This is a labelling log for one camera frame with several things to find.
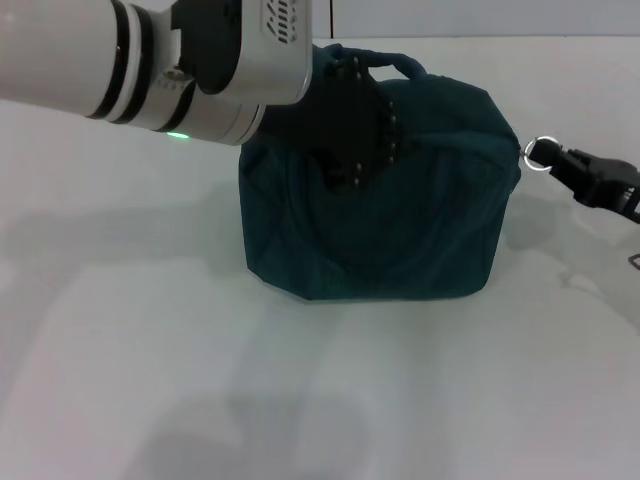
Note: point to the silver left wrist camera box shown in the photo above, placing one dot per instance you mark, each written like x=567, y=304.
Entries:
x=270, y=65

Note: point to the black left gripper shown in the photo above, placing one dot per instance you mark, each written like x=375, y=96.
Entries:
x=345, y=125

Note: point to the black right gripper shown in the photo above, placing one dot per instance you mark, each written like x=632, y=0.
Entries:
x=610, y=185

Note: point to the dark teal insulated lunch bag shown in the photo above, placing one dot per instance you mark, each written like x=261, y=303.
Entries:
x=400, y=240

